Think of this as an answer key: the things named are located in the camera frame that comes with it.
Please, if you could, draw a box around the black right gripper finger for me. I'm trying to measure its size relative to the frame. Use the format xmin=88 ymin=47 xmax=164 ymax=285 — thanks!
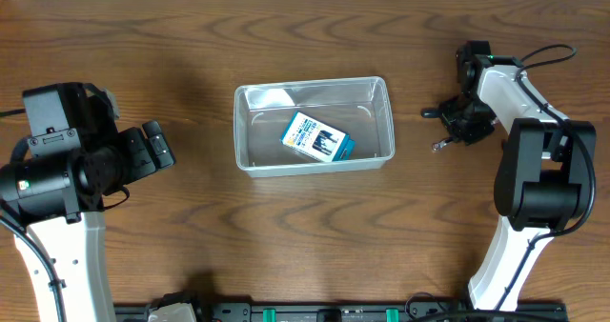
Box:
xmin=451 ymin=124 xmax=491 ymax=146
xmin=437 ymin=97 xmax=459 ymax=125

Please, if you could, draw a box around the black yellow screwdriver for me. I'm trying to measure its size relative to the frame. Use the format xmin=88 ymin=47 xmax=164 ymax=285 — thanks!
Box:
xmin=420 ymin=108 xmax=442 ymax=119

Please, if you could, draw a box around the silver ring wrench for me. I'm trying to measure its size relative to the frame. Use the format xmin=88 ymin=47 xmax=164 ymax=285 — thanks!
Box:
xmin=431 ymin=137 xmax=454 ymax=152

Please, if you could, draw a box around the blue white product box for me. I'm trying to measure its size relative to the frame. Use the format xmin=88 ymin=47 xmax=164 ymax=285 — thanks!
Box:
xmin=280 ymin=111 xmax=356 ymax=163

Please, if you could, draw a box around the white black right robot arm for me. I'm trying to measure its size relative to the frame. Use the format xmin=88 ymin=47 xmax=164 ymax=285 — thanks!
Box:
xmin=428 ymin=41 xmax=597 ymax=312

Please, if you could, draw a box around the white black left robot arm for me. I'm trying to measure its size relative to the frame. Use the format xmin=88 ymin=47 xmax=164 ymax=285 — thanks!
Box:
xmin=1 ymin=82 xmax=175 ymax=321

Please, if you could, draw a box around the clear plastic container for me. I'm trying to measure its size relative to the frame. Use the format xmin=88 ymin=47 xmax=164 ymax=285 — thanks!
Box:
xmin=234 ymin=76 xmax=396 ymax=177

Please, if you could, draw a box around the black mounting rail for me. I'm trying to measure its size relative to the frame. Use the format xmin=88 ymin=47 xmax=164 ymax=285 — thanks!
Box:
xmin=114 ymin=292 xmax=569 ymax=322

